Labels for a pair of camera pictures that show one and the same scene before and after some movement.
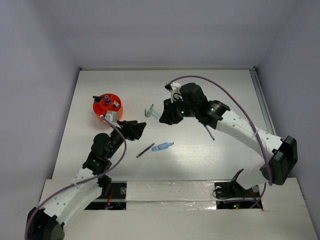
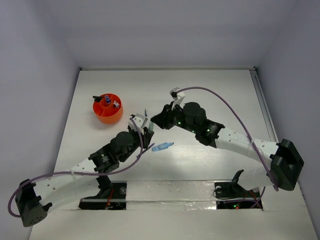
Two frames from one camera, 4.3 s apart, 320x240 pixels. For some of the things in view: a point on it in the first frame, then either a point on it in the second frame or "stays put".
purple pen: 144,151 stays put
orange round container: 110,102 stays put
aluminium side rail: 262,100 stays put
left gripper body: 128,134 to 136,139
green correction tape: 152,112 to 151,126
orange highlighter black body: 97,98 stays put
